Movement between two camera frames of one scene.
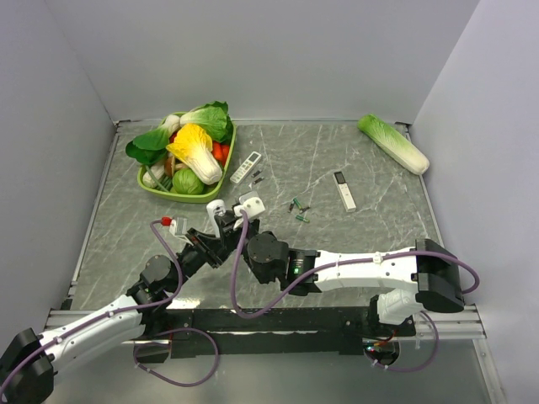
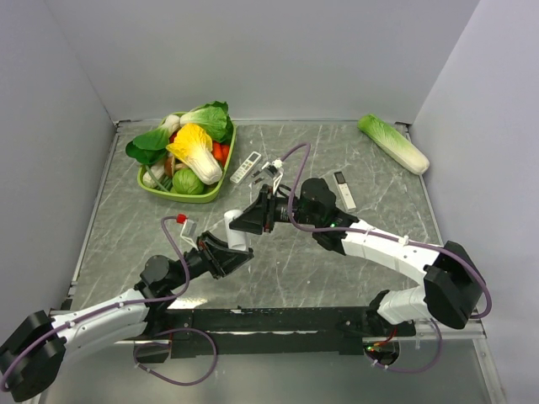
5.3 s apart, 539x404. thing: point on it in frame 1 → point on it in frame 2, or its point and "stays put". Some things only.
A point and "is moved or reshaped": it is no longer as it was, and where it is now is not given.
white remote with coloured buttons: (215, 207) is moved or reshaped
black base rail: (179, 333) stays put
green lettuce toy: (215, 118) stays put
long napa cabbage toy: (394, 144) stays put
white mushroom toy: (157, 171) stays put
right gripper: (232, 222) → (258, 215)
